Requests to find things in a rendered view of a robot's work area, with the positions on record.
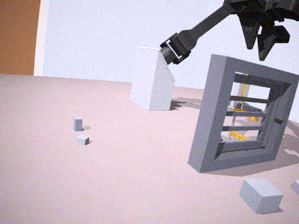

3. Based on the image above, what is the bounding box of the white flat bar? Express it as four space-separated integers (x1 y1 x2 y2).
291 180 299 196

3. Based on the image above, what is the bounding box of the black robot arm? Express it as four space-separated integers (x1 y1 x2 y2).
160 0 299 65

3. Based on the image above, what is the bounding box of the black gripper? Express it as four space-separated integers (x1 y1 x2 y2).
230 0 290 62

